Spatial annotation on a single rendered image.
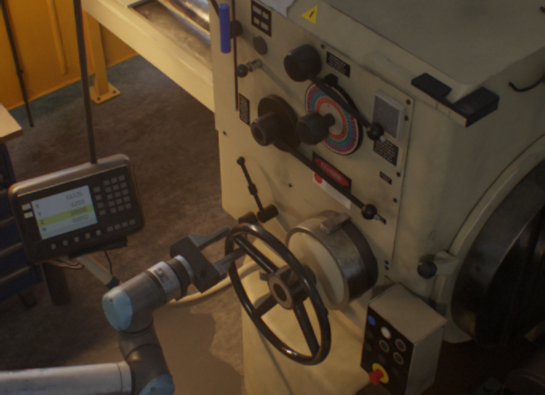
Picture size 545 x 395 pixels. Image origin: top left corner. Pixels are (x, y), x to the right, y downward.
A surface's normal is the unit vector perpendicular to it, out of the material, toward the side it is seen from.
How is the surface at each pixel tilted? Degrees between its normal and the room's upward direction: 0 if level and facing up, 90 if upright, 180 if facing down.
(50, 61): 90
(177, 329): 0
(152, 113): 0
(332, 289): 89
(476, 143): 90
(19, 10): 90
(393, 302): 0
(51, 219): 71
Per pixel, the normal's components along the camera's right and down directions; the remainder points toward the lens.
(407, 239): -0.77, 0.44
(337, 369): 0.00, -0.73
